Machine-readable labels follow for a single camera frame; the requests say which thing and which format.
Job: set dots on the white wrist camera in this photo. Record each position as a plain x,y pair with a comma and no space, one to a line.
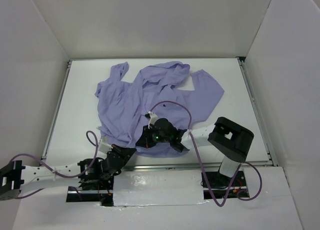
152,118
103,146

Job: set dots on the lavender zip-up jacket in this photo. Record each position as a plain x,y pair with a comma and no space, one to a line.
168,88

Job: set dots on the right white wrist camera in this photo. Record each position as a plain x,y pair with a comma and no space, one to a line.
152,118

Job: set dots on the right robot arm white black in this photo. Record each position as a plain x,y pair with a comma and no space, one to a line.
230,138

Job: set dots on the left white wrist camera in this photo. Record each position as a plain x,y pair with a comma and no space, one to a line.
103,146

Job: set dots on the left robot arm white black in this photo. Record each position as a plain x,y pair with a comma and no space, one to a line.
16,178

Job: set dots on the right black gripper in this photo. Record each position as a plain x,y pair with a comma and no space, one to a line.
144,136

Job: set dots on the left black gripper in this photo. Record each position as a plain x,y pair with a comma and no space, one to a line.
110,151

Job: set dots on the silver foil tape panel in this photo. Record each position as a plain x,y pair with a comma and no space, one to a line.
158,188

